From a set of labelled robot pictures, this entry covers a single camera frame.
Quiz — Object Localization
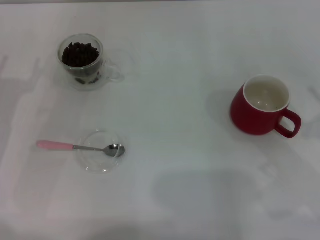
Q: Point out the red mug white inside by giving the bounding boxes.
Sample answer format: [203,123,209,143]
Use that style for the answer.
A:
[229,74,303,139]

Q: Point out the dark coffee beans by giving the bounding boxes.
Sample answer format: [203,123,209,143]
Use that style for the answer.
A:
[61,41,100,69]

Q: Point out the pink handled metal spoon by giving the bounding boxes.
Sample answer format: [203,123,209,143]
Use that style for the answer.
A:
[36,139,126,159]

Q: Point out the clear glass cup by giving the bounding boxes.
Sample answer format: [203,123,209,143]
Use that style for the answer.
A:
[56,33,126,92]

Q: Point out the clear glass saucer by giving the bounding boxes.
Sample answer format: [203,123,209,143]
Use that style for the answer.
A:
[76,128,126,175]

